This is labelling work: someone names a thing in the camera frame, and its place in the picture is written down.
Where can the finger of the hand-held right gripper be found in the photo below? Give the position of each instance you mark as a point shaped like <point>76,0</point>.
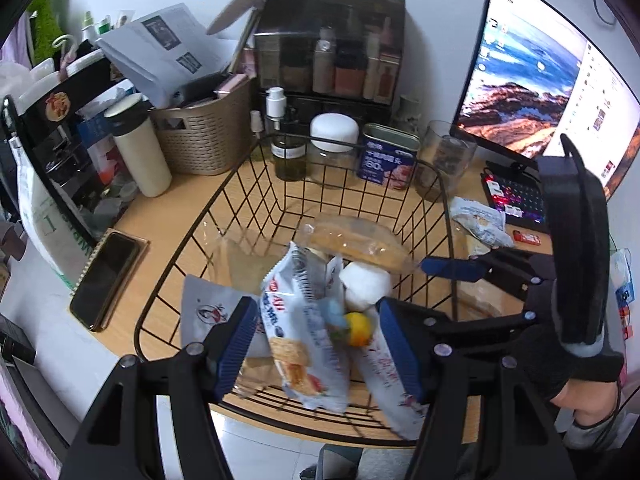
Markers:
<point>480,328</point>
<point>450,267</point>

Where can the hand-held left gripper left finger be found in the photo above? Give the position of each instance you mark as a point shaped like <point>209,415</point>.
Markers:
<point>235,350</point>

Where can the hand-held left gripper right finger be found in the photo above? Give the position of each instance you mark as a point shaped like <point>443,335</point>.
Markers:
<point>402,355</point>

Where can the white red-print powder packet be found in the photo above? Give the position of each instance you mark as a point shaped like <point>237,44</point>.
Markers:
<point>385,390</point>
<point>205,310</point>

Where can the small yellow fruit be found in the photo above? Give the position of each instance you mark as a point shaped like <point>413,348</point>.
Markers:
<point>359,329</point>

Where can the silver blue biscuit packet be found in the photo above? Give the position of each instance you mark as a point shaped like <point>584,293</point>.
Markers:
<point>482,222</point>
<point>305,330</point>

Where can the white round bun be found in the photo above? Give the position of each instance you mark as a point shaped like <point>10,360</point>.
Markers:
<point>365,285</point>

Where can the clear bag of bread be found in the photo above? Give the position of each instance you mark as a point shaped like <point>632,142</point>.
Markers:
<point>355,240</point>

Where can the person's right forearm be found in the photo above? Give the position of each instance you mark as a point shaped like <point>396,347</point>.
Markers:
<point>590,402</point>

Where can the person's right hand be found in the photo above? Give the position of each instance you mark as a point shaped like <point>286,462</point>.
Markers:
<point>545,365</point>

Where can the red and white strip packet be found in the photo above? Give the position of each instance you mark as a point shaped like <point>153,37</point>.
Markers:
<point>527,237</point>

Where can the black backlit keyboard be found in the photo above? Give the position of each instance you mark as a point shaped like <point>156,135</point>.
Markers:
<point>520,200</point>

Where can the clear glass cup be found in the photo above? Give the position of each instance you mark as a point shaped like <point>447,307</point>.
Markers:
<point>445,165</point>

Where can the blue tin can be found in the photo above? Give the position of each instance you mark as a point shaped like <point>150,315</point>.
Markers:
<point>385,160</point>

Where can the phone in brown case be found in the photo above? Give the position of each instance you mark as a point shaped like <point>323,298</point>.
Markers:
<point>107,280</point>

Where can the curved computer monitor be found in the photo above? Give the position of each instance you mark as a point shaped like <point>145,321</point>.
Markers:
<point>530,90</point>

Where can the clear jar with white lid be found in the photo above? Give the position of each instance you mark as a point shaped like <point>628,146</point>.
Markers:
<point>334,135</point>

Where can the dark pump bottle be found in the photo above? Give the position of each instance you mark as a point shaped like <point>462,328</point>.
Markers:
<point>286,155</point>

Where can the white flask with black lid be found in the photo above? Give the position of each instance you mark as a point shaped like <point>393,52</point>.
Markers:
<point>140,155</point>

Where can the beige woven plastic basket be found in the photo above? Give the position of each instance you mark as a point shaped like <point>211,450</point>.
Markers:
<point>200,135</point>

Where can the white plastic bag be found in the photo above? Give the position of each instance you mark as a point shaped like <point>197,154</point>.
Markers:
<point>45,220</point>

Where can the dark cosmetics organizer box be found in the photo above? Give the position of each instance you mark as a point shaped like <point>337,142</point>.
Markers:
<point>330,50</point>

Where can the printed paper sheets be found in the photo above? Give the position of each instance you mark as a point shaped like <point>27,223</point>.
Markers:
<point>165,55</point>

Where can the black box with orange logo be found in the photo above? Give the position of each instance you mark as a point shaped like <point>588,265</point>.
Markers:
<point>70,95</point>

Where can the green plant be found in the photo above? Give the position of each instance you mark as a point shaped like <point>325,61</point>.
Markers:
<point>47,5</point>

